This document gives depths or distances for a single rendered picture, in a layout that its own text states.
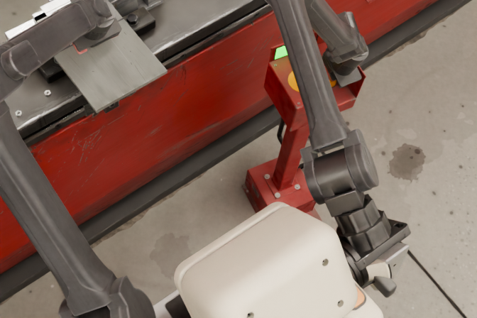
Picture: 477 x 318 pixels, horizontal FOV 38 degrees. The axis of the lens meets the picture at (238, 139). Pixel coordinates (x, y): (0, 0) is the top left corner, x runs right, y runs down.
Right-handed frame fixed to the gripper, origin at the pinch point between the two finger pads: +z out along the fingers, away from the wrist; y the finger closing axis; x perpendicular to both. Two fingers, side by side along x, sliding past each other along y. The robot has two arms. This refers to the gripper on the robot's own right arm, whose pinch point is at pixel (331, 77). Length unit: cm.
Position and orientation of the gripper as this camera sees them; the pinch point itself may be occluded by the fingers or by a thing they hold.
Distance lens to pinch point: 186.1
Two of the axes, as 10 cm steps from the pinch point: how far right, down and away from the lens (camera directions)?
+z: -1.9, 2.5, 9.5
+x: -8.9, 3.7, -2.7
